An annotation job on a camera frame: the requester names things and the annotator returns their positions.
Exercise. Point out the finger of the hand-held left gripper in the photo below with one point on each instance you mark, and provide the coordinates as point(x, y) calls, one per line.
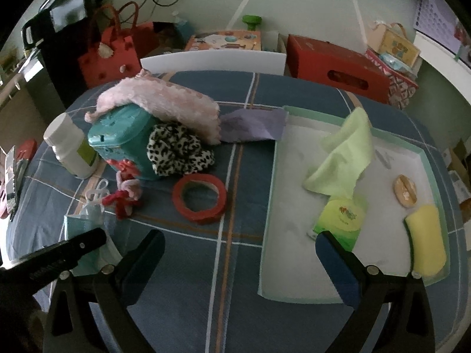
point(77, 246)

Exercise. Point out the light green cloth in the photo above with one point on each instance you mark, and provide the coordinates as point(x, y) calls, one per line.
point(346, 154)

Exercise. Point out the dark appliance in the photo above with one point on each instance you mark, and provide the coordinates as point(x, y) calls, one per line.
point(48, 62)

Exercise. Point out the green wipes pack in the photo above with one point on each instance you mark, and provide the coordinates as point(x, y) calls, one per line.
point(342, 217)

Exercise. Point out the white tray with teal rim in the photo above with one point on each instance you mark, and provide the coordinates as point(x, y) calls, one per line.
point(294, 235)

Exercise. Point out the red cardboard box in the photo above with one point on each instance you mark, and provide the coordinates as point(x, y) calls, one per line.
point(331, 59)

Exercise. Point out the yellow sponge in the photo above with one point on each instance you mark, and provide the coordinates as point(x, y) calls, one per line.
point(427, 239)

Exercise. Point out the red felt tote bag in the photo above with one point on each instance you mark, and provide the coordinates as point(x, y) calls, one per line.
point(110, 59)

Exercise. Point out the red patterned box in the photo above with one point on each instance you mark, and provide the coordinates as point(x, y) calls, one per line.
point(401, 84)

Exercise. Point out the light blue tissue pack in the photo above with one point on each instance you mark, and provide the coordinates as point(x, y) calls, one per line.
point(395, 61)

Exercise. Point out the orange printed box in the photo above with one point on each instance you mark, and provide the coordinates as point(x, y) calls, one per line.
point(224, 40)

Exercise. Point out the striped flat packs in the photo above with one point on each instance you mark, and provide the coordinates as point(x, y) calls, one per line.
point(11, 184)

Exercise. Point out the red flat box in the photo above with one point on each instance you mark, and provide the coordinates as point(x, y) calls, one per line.
point(26, 150)

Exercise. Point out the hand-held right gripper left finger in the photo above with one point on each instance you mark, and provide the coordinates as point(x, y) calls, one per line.
point(147, 264)

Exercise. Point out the brown round wooden piece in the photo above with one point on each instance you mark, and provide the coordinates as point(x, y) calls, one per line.
point(404, 191)

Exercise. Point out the white plastic bottle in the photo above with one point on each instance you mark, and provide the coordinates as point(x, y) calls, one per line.
point(68, 143)

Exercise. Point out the blue bottle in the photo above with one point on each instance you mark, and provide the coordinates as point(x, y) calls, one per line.
point(183, 29)

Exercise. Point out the leopard print scrunchie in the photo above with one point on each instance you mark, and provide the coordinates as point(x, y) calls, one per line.
point(176, 150)

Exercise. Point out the beige gift bag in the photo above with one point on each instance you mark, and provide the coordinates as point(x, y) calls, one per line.
point(399, 46)

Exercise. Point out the white shelf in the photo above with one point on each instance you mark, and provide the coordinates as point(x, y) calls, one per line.
point(441, 49)

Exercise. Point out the teal plastic basket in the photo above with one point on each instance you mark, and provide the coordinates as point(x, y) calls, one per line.
point(121, 136)

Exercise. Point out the purple cloth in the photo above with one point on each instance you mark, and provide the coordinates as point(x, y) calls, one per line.
point(250, 125)

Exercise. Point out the blue plaid tablecloth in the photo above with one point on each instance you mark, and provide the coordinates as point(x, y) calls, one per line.
point(184, 301)

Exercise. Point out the teal face mask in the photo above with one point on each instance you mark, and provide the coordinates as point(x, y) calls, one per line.
point(77, 224)

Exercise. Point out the red tape roll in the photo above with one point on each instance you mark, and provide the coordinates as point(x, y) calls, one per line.
point(206, 217)

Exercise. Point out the purple wall calendar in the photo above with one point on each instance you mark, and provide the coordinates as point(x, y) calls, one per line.
point(434, 14)

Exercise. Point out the pink fluffy cloth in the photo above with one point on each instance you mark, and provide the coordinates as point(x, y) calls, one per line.
point(165, 95)

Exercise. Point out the white foam board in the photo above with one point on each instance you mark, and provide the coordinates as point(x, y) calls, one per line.
point(213, 62)

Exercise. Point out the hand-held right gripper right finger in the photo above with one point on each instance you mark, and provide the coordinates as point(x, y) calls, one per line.
point(336, 268)

